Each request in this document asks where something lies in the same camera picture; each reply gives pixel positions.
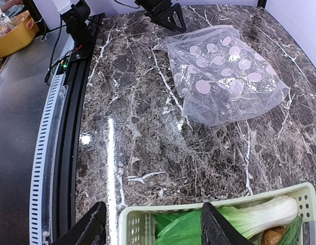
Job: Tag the pale green plastic basket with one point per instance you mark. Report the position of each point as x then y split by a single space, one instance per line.
136 226

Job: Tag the clear dotted zip top bag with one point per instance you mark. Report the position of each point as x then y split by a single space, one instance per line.
220 78

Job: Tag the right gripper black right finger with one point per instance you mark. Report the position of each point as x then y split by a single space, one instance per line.
215 229

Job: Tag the green cucumber toy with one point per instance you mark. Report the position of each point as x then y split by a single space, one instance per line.
291 235

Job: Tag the yellow box in background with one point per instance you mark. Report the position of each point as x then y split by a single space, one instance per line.
17 34

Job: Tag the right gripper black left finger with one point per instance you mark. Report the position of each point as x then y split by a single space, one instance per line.
90 229

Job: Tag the bok choy toy green white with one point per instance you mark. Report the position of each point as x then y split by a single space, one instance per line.
276 220

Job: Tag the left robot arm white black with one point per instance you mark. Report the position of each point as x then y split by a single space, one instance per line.
75 14

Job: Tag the brown potato toy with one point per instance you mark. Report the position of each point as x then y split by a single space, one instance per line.
273 236

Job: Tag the black front rail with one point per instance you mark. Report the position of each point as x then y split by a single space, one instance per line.
65 167

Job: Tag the white slotted cable duct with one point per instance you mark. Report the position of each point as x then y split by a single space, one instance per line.
42 178

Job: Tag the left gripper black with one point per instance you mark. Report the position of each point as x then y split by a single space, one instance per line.
164 14

